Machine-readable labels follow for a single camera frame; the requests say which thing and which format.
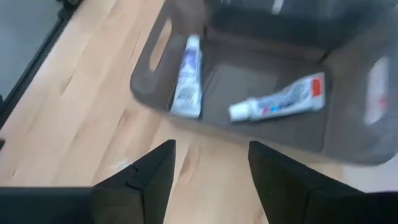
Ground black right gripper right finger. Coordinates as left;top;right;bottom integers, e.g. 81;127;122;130
248;141;398;224

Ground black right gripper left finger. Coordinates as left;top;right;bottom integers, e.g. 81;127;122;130
0;139;177;224

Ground white toothpaste tube red end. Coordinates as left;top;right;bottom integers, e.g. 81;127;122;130
228;71;326;123

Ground black aluminium table frame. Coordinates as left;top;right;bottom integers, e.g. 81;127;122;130
0;0;83;128

